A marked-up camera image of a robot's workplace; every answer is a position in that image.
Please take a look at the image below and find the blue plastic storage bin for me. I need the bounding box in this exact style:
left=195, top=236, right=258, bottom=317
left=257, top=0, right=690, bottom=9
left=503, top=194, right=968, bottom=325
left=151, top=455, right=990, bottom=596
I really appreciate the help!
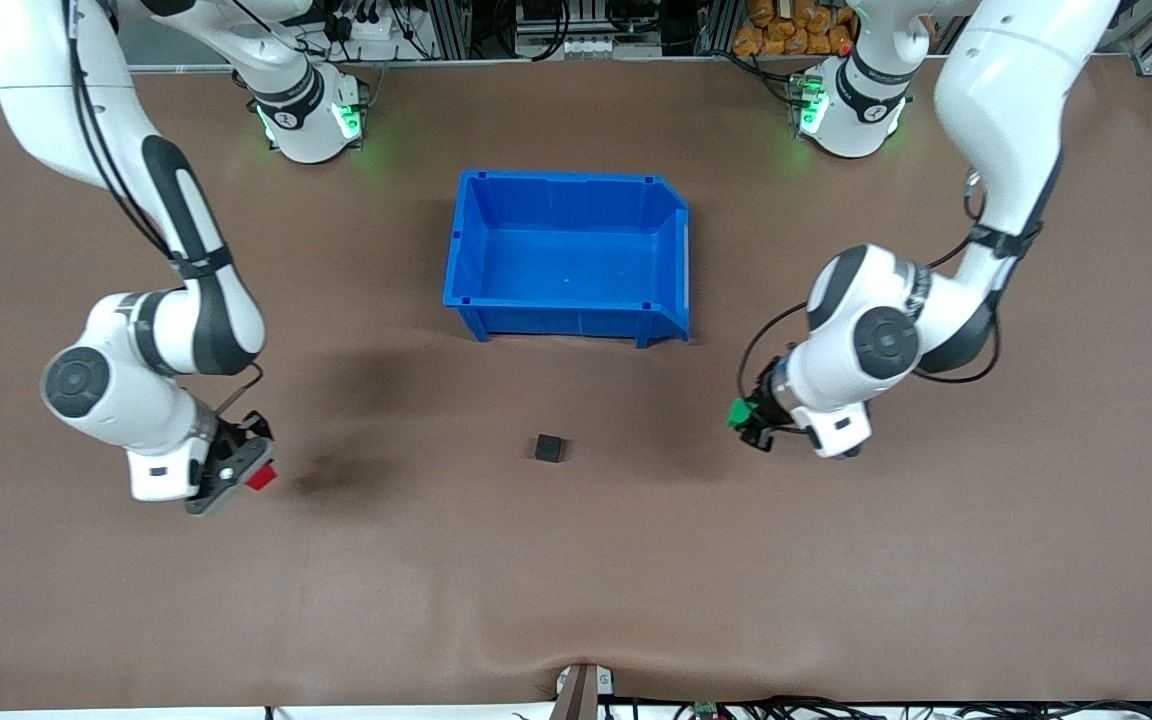
left=441, top=168, right=692, bottom=349

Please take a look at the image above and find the brown table cover mat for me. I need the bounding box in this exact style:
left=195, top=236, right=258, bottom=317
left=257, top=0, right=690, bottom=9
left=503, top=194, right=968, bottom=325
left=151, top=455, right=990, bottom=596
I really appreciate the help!
left=0, top=55, right=1152, bottom=713

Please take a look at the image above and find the camera mount post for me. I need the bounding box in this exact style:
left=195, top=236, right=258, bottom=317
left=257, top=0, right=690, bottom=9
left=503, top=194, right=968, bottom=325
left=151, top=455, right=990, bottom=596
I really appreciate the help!
left=554, top=662, right=617, bottom=720

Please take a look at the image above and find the white power strip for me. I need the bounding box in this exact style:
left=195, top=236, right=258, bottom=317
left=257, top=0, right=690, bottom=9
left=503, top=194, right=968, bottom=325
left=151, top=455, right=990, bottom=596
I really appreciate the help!
left=331, top=5, right=407, bottom=41

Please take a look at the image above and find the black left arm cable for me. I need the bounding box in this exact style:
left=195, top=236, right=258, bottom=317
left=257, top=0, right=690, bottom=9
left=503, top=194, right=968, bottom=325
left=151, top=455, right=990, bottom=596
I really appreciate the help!
left=736, top=170, right=1003, bottom=431

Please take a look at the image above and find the black electronics box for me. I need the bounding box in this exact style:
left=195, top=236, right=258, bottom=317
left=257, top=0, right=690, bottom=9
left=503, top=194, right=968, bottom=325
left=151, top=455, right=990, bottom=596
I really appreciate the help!
left=514, top=0, right=577, bottom=29

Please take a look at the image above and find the aluminium frame post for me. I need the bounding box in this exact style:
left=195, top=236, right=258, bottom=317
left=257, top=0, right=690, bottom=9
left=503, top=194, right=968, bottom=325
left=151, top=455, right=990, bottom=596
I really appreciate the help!
left=696, top=0, right=737, bottom=56
left=421, top=0, right=477, bottom=61

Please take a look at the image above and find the white terminal block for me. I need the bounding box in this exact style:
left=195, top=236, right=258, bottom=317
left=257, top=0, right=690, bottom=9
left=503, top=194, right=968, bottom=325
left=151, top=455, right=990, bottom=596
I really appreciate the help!
left=558, top=35, right=665, bottom=58

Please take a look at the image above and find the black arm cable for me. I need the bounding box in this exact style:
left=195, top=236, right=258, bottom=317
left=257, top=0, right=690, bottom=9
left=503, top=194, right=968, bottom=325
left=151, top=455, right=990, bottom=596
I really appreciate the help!
left=736, top=170, right=1003, bottom=431
left=61, top=0, right=265, bottom=419

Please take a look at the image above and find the black cable bundle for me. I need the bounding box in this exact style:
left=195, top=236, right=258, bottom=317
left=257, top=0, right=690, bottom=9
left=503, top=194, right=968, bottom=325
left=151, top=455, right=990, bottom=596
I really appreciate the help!
left=626, top=695, right=1152, bottom=720

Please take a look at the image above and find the bag of orange items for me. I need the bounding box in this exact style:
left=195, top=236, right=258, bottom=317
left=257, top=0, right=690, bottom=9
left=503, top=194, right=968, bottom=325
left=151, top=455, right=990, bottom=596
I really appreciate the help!
left=733, top=0, right=855, bottom=58

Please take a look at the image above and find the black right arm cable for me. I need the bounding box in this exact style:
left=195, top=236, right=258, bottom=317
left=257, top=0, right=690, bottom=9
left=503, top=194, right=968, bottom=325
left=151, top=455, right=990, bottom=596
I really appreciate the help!
left=61, top=0, right=265, bottom=419

